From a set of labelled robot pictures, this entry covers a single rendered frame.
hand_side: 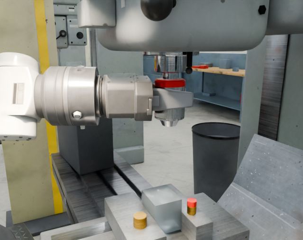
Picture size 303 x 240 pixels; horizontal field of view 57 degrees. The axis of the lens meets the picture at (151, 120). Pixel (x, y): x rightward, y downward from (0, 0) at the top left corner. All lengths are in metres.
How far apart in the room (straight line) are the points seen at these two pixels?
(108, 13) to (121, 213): 0.33
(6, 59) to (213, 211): 0.46
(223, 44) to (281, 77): 0.40
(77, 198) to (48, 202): 1.61
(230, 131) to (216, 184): 0.54
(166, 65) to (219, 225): 0.32
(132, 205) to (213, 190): 1.99
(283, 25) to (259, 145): 0.44
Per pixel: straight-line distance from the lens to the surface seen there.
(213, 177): 2.43
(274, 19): 0.42
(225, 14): 0.35
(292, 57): 0.73
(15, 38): 2.09
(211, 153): 2.34
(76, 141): 0.88
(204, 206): 0.61
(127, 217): 0.50
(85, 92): 0.39
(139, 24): 0.31
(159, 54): 0.38
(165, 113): 0.41
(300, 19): 0.42
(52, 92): 0.40
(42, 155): 2.23
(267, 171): 0.76
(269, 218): 0.73
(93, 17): 0.36
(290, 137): 0.75
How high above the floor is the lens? 1.31
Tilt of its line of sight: 15 degrees down
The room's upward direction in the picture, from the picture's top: straight up
